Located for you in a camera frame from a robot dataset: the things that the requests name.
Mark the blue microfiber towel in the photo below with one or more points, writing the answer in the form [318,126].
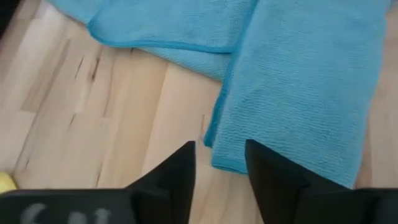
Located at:
[295,93]
[161,21]

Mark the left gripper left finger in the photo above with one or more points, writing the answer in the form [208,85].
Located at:
[168,186]

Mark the yellow microfiber towel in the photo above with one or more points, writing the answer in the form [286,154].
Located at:
[6,183]

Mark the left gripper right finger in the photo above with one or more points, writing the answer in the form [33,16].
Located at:
[280,193]

